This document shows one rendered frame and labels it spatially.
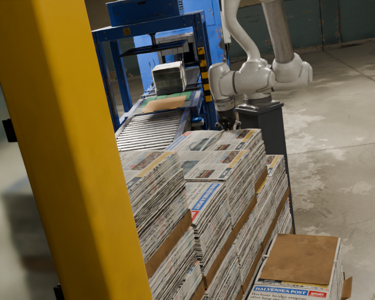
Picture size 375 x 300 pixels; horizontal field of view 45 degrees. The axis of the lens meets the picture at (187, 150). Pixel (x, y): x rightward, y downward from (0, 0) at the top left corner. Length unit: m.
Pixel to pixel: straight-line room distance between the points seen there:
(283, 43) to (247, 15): 8.85
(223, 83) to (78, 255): 1.49
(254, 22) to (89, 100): 10.80
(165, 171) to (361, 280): 1.92
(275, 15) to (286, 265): 1.21
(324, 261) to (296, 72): 1.09
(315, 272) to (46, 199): 1.39
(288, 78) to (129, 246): 2.02
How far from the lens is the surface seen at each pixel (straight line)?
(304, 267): 1.89
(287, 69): 2.54
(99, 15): 11.71
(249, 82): 1.98
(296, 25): 11.43
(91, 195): 0.57
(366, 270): 2.95
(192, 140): 2.05
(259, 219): 1.92
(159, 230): 1.12
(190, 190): 1.52
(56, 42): 0.54
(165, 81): 4.68
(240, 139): 1.95
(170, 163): 1.16
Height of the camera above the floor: 1.65
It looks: 18 degrees down
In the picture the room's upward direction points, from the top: 10 degrees counter-clockwise
